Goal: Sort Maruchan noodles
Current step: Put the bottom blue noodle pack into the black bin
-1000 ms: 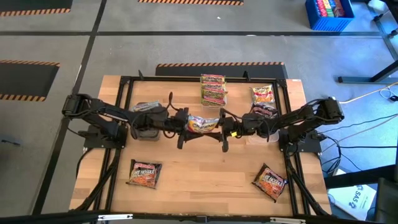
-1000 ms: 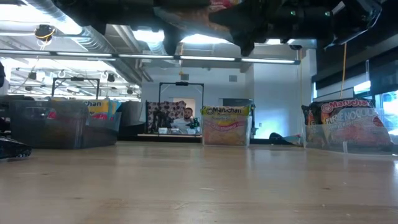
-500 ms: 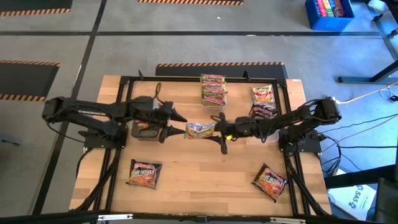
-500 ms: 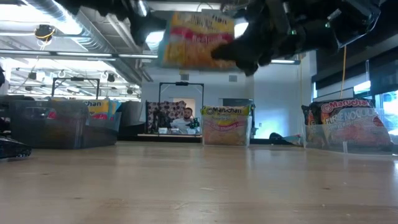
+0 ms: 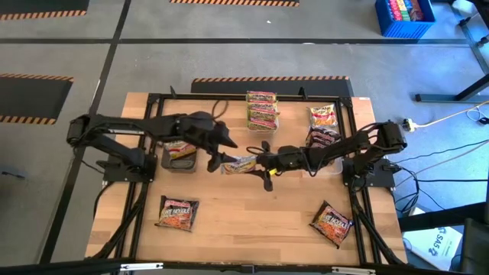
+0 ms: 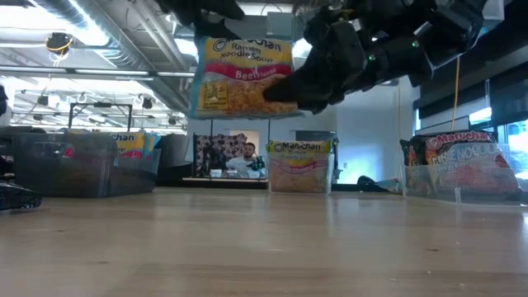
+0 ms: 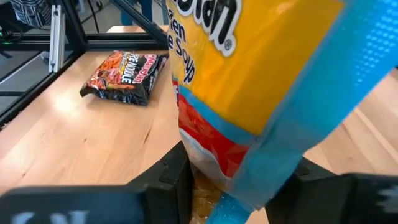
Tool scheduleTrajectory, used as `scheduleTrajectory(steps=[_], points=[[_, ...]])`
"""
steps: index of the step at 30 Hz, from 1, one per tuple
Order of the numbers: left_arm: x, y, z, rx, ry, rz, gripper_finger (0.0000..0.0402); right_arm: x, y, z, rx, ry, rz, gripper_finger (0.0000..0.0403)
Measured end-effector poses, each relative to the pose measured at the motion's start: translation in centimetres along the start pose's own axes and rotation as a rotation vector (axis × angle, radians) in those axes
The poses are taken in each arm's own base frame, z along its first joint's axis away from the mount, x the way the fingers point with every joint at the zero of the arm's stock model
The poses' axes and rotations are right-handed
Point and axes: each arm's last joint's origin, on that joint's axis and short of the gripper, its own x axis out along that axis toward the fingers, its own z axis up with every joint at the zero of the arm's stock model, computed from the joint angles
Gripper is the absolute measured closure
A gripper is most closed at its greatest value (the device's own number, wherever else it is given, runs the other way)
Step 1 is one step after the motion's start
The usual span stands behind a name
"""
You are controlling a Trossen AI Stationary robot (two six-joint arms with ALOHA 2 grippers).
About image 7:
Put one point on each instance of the black fire noodle pack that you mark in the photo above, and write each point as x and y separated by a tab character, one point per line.
124	77

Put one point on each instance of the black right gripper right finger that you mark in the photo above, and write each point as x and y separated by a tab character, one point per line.
342	202

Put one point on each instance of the silver metal bracket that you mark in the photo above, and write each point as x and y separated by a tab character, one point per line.
57	37

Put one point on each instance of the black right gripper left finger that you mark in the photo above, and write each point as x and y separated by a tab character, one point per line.
155	202

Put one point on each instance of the black aluminium table frame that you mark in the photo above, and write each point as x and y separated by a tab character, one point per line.
74	28

